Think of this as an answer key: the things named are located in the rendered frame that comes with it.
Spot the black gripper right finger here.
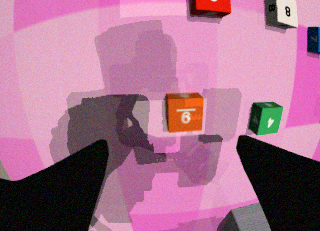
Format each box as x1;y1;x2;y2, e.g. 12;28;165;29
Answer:
236;135;320;231

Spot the green block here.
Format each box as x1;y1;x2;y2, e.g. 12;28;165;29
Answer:
249;102;283;135

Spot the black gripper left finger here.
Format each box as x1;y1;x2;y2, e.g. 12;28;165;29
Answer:
0;140;109;231

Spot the orange block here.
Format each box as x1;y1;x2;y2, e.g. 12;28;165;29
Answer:
165;92;204;134

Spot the dark red block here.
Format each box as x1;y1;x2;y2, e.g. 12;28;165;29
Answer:
189;0;232;18

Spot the blue block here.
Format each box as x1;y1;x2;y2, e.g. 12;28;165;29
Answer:
308;26;320;54

